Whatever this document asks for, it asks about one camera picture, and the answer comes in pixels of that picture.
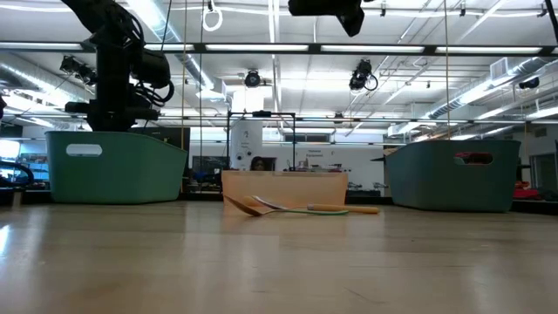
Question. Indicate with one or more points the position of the small dark monitor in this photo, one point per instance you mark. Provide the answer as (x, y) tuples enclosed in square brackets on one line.
[(209, 165)]

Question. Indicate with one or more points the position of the red object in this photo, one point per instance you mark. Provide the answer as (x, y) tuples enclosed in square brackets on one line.
[(525, 192)]

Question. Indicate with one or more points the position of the dark teal plastic bin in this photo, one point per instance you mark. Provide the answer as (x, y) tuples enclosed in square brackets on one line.
[(453, 187)]

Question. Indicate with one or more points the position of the large black monitor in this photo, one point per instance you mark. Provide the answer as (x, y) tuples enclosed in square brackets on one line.
[(174, 135)]

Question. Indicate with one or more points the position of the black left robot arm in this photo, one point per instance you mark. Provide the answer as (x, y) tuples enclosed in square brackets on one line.
[(104, 22)]

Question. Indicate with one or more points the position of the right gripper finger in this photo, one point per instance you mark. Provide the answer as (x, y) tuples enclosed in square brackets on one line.
[(354, 24)]

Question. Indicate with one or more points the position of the orange translucent plastic bin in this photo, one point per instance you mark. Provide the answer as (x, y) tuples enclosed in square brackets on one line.
[(283, 185)]

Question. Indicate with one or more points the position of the silver ventilation duct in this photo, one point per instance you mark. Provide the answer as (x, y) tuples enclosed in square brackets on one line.
[(154, 13), (523, 72)]

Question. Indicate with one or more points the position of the black track spotlights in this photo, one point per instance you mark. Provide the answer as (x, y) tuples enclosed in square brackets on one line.
[(76, 67)]

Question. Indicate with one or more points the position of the green plastic bin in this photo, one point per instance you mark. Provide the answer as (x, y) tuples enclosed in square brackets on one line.
[(122, 174)]

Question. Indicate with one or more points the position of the black ceiling-mounted camera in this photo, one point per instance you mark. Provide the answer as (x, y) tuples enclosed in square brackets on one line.
[(252, 79)]

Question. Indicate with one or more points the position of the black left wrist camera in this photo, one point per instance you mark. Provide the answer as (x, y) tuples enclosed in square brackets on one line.
[(152, 67)]

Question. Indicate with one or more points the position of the black metal frame stand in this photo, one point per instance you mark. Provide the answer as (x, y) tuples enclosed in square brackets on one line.
[(261, 113)]

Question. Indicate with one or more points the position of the person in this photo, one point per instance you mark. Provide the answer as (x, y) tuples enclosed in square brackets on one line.
[(258, 164)]

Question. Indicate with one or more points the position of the black overhead light bar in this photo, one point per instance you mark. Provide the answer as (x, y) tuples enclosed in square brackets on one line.
[(200, 48)]

